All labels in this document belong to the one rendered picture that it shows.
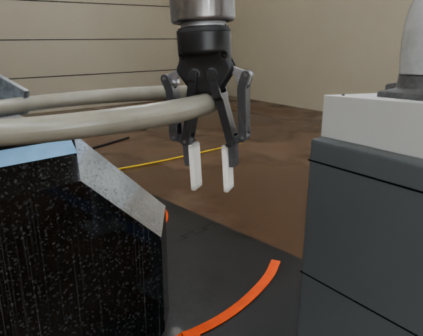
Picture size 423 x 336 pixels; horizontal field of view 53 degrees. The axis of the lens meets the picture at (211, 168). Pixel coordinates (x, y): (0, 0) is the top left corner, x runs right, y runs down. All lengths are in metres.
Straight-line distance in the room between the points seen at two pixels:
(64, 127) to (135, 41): 6.59
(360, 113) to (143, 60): 6.19
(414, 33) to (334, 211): 0.47
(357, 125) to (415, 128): 0.15
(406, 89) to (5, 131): 0.90
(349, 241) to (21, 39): 5.76
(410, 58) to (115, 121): 0.81
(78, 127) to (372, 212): 0.78
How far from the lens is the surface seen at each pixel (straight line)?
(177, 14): 0.59
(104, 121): 0.49
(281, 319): 1.76
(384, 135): 1.08
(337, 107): 1.14
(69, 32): 6.65
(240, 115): 0.60
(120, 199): 1.03
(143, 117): 0.51
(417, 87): 1.12
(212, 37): 0.58
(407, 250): 1.07
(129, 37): 7.01
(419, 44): 1.13
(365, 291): 1.18
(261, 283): 1.94
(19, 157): 0.95
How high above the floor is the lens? 1.06
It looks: 17 degrees down
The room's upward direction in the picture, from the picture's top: straight up
